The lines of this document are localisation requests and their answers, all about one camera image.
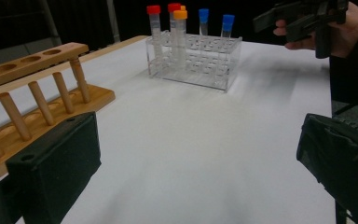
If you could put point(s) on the blue cap test tube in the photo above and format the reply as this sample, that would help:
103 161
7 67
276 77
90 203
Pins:
228 20
203 14

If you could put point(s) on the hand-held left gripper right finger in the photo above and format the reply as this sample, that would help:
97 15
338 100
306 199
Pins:
341 155

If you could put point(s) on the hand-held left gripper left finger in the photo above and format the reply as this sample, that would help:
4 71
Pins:
56 161

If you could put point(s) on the grey metal shelf rack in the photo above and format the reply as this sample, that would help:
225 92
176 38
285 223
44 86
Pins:
12 55

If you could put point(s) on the clear acrylic test tube rack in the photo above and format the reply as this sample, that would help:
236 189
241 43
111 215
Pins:
199 77

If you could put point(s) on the orange cap test tube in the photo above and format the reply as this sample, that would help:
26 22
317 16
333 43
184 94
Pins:
183 7
180 14

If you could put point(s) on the wooden test tube rack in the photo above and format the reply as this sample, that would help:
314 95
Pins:
99 96

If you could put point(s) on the red cap test tube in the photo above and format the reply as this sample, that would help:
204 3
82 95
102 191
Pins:
153 9
172 6

